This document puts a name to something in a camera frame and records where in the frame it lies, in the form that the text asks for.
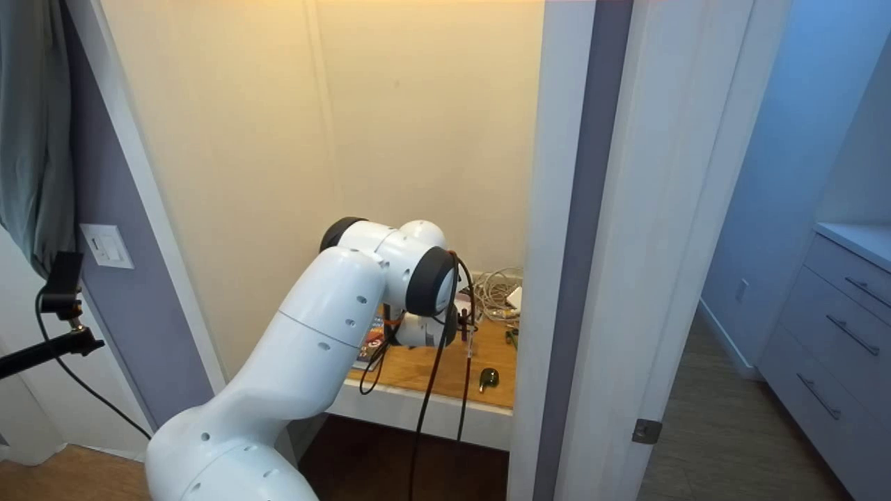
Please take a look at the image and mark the grey hanging cloth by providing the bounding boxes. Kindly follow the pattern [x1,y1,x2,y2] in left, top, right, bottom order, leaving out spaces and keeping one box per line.
[0,0,83,279]

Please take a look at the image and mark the black camera cable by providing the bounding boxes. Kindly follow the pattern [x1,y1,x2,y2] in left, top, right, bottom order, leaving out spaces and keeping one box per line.
[34,293,154,444]

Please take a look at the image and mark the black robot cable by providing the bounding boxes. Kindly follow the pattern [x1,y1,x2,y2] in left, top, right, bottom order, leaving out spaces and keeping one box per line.
[452,276,478,444]
[403,247,467,501]

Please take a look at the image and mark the white dresser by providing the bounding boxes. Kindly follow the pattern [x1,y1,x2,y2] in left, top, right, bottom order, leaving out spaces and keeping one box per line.
[754,219,891,501]

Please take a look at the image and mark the white cable bundle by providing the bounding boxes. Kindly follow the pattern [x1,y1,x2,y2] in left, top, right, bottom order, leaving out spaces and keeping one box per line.
[470,264,527,325]

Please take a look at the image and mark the metal door strike plate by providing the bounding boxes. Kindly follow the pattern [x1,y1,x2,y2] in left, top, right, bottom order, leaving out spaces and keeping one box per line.
[629,417,666,449]

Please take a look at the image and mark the white light switch plate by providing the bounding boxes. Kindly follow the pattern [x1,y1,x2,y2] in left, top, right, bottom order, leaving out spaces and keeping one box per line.
[75,219,137,273]

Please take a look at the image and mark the black camera on stand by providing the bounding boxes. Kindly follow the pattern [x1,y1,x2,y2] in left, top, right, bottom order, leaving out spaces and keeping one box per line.
[0,247,110,383]

